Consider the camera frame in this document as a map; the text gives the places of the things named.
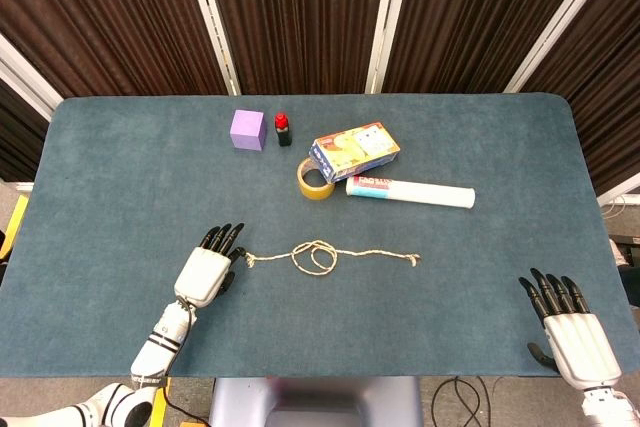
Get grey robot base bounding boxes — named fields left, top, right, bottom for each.
left=208, top=375, right=425, bottom=427

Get beige braided rope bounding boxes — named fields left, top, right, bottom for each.
left=244, top=240, right=422, bottom=277

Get blue and yellow carton box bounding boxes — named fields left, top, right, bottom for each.
left=308, top=120, right=401, bottom=185

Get blue table cloth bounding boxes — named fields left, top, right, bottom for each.
left=0, top=92, right=640, bottom=379

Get yellow tape roll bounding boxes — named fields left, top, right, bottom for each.
left=297, top=157, right=337, bottom=202

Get brown folding screen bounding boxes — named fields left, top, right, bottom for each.
left=0, top=0, right=640, bottom=198

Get purple cube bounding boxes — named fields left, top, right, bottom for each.
left=229, top=109, right=267, bottom=152

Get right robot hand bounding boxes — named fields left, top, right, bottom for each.
left=518, top=268, right=623, bottom=392

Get black floor cable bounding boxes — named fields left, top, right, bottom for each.
left=430, top=375, right=501, bottom=427

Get black bottle with red cap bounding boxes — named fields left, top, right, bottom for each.
left=273, top=113, right=293, bottom=148

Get white food wrap tube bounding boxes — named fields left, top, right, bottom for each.
left=345, top=175, right=476, bottom=210

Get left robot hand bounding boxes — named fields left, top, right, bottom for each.
left=173, top=222, right=246, bottom=308

